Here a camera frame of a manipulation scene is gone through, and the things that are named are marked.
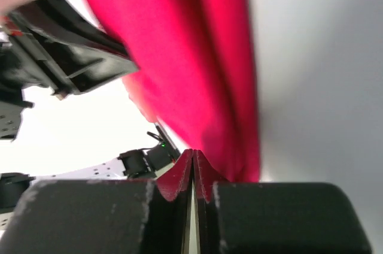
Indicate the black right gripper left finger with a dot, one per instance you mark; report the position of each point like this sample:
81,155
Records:
105,216

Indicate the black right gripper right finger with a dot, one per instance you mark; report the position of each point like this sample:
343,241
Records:
286,217

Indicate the crimson red t-shirt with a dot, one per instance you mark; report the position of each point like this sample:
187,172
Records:
196,73

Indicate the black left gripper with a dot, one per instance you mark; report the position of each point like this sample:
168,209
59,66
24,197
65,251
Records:
50,45

